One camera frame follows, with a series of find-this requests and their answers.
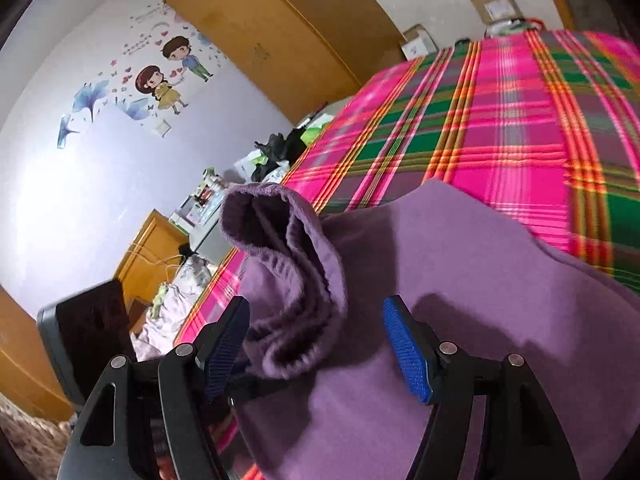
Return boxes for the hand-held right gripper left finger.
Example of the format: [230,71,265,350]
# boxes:
[57,296,251,480]

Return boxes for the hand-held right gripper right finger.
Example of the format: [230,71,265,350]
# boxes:
[382,295,581,480]

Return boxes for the purple fleece cloth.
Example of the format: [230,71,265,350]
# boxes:
[215,177,640,480]

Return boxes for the white floral bedding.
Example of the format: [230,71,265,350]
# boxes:
[130,255,222,362]

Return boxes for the grey drawer cabinet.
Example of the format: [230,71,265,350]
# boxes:
[170,195,237,267]

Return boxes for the wooden nightstand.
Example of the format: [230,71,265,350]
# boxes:
[114,210,189,322]

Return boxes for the black mesh office chair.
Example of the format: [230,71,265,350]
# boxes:
[36,279,137,407]

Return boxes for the small bottles on cabinet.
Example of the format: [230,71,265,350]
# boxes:
[192,167,227,212]

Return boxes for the black plastic bag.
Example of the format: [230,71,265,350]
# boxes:
[251,131,307,182]

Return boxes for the person's floral fleece clothing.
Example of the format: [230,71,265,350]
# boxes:
[0,392,77,480]

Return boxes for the green tissue pack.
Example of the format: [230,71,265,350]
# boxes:
[299,122,332,144]

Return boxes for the pink green plaid sheet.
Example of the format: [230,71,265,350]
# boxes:
[177,30,640,480]

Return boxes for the white cardboard box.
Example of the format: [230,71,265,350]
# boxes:
[401,25,441,62]

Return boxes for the wooden wardrobe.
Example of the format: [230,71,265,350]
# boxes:
[164,0,406,111]

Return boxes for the red bag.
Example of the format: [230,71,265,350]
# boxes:
[487,17,547,39]

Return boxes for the brown cardboard box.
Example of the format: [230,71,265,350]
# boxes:
[465,0,524,27]

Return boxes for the cartoon children wall sticker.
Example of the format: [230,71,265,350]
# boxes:
[55,2,226,150]

